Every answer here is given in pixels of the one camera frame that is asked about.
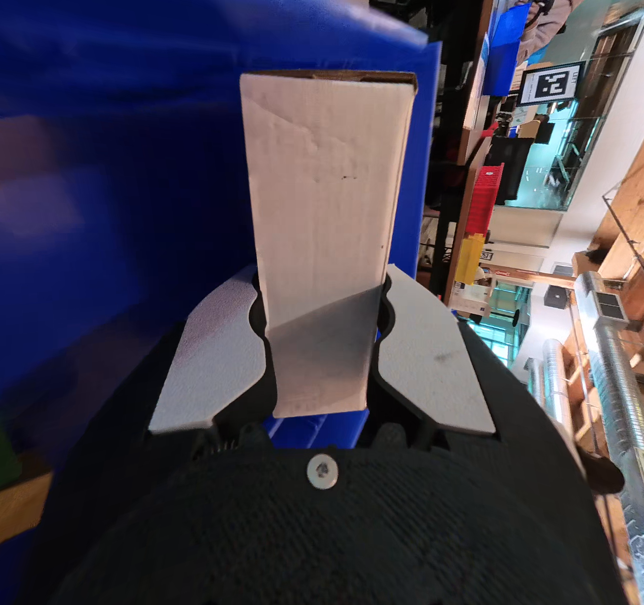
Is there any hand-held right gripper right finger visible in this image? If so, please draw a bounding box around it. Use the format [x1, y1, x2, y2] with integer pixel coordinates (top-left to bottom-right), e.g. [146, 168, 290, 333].
[367, 263, 497, 436]

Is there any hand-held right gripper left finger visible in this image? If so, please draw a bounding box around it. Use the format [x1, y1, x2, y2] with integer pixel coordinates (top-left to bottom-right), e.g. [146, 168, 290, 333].
[148, 264, 278, 435]

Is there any white cardboard mailer box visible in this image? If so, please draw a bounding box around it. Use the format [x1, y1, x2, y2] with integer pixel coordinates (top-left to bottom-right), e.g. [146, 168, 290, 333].
[239, 70, 419, 418]

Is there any blue plastic bin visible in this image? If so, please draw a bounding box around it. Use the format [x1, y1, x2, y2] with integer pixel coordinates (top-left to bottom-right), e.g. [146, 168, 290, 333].
[0, 0, 442, 605]

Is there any yellow storage crate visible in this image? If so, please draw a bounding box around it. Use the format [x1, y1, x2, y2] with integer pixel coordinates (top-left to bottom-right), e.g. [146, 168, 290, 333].
[455, 233, 488, 285]

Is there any red plastic crate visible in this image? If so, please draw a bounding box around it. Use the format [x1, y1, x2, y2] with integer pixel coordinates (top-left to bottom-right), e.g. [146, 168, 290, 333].
[465, 163, 505, 236]

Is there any black and white marker sign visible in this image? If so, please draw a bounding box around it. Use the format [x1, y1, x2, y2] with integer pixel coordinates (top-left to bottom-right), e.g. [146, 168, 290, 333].
[518, 61, 585, 107]

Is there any blue storage crate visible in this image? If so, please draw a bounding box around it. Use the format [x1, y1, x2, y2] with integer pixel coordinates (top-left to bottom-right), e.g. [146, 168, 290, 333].
[482, 2, 531, 96]

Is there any silver ventilation duct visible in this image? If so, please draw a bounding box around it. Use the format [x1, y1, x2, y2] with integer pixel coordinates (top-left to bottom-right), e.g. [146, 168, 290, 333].
[574, 272, 644, 605]
[542, 338, 577, 435]

